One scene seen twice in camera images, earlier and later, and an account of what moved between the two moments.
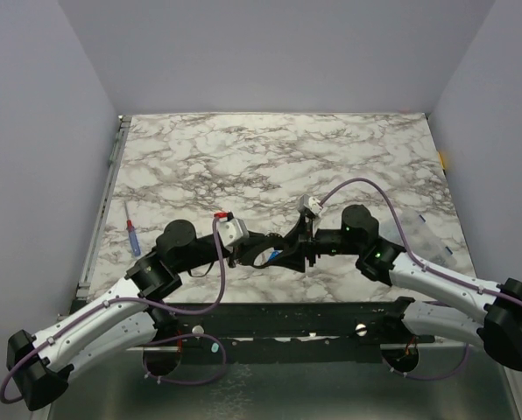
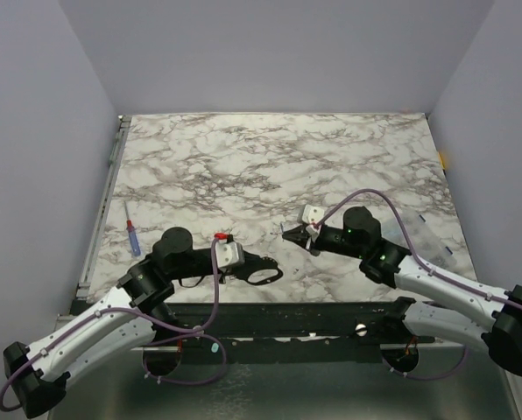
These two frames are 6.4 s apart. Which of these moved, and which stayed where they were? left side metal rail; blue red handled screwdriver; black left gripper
Moved: black left gripper
Stayed: blue red handled screwdriver; left side metal rail
